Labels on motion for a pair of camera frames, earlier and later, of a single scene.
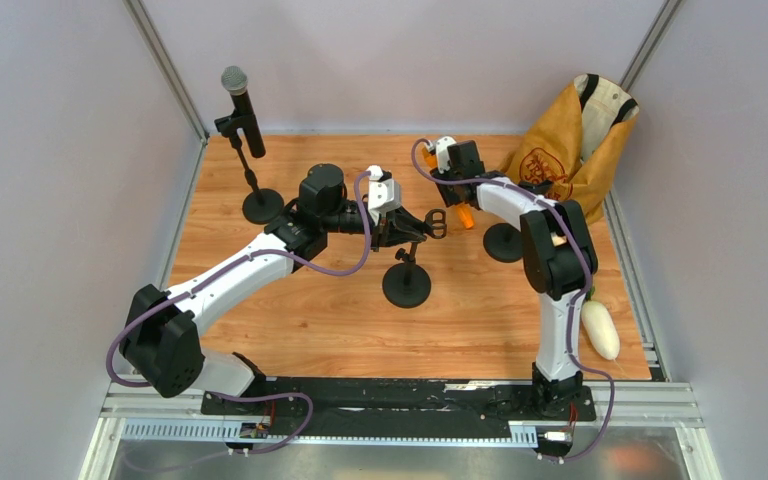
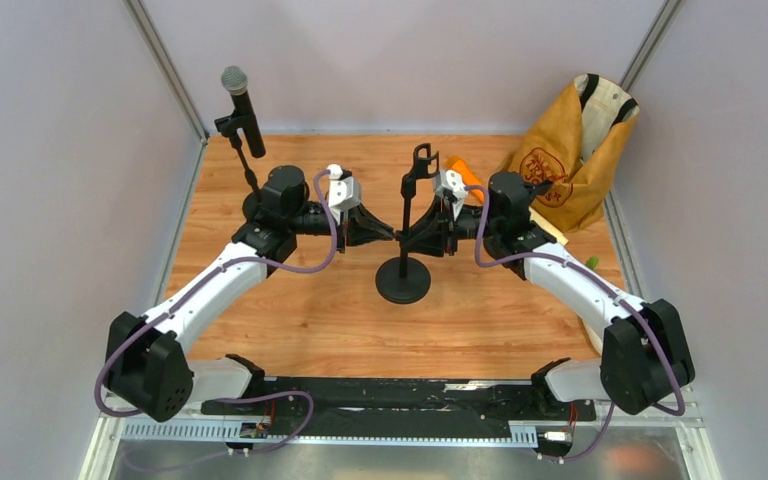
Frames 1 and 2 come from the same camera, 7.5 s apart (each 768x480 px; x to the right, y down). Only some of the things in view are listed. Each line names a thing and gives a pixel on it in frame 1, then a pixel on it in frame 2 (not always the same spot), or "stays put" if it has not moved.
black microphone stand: (503, 242) stays put
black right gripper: (449, 198) to (435, 232)
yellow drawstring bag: (566, 138) stays put
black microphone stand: (262, 205) stays put
